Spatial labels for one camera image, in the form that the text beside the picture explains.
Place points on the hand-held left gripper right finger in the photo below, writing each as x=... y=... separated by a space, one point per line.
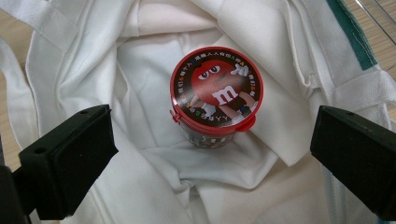
x=358 y=158

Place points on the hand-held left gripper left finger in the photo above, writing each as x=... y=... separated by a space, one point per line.
x=67 y=165

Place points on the white canvas tote bag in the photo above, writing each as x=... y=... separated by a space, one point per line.
x=149 y=174

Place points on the red lidded candy tub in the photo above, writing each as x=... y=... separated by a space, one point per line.
x=217 y=90

